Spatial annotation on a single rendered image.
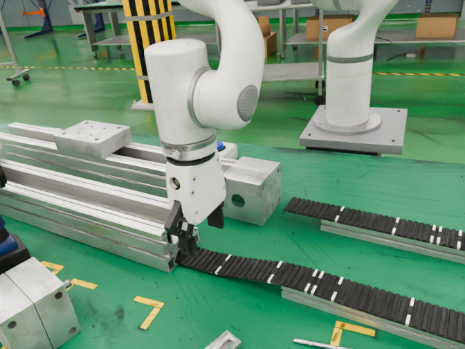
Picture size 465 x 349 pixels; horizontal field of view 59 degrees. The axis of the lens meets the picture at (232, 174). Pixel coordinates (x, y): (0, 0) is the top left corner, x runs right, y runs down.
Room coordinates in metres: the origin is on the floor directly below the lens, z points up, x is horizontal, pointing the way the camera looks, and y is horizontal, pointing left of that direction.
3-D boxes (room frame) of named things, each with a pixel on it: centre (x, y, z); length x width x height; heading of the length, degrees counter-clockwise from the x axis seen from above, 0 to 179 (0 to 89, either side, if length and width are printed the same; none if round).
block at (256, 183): (0.74, -0.04, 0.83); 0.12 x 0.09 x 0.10; 148
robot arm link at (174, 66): (0.56, 0.06, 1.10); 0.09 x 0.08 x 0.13; 53
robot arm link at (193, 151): (0.56, 0.06, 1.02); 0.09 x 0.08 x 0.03; 148
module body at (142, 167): (0.97, 0.34, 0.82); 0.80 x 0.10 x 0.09; 58
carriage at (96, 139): (0.97, 0.34, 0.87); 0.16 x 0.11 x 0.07; 58
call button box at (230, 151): (0.92, 0.04, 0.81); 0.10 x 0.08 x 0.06; 148
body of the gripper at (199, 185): (0.57, 0.06, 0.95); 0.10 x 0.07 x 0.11; 148
